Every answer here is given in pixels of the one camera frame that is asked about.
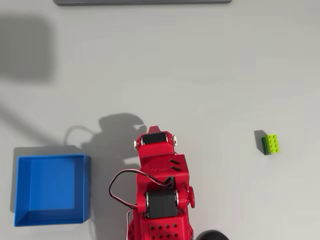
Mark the grey flat bar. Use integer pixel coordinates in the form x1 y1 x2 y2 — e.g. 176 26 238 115
53 0 233 6

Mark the thin shoulder cable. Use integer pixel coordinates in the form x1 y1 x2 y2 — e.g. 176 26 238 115
126 209 134 240

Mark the lime green lego brick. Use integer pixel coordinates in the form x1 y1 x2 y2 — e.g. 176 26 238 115
261 134 280 156

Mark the black round object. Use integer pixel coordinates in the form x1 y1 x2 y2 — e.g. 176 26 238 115
194 229 230 240

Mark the blue plastic bin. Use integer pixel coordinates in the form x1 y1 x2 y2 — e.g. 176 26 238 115
13 154 92 228

